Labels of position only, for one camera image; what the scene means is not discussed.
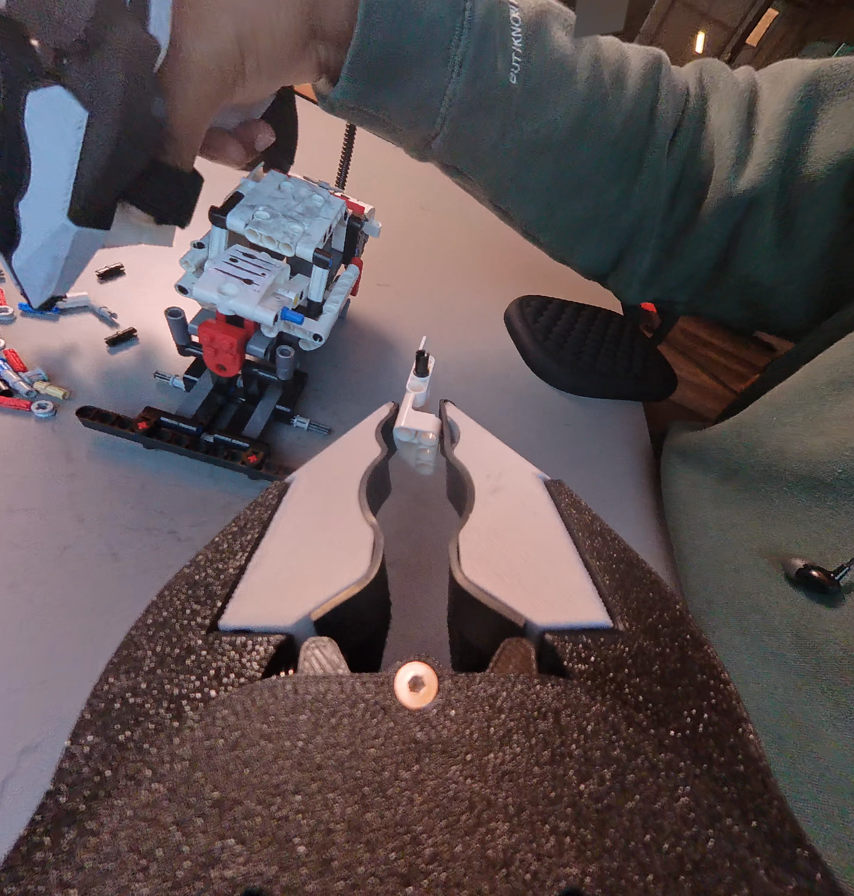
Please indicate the person's right forearm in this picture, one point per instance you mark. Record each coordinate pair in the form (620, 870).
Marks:
(609, 140)

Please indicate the black chair armrest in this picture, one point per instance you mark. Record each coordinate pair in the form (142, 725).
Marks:
(588, 347)

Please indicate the small white beam part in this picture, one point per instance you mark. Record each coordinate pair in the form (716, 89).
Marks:
(417, 420)

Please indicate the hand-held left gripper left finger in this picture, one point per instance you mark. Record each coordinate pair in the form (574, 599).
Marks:
(308, 553)

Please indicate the grey desk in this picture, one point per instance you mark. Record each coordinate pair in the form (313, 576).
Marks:
(63, 532)

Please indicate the loose small building parts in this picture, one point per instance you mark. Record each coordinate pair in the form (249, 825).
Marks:
(21, 350)

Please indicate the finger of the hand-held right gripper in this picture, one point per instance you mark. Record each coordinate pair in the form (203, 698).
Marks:
(56, 224)

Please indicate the white brick-built truck model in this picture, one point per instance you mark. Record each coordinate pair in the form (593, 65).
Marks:
(259, 294)

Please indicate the person's right hand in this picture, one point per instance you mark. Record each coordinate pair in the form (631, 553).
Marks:
(245, 63)

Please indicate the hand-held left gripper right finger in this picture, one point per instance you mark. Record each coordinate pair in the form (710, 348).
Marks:
(532, 546)

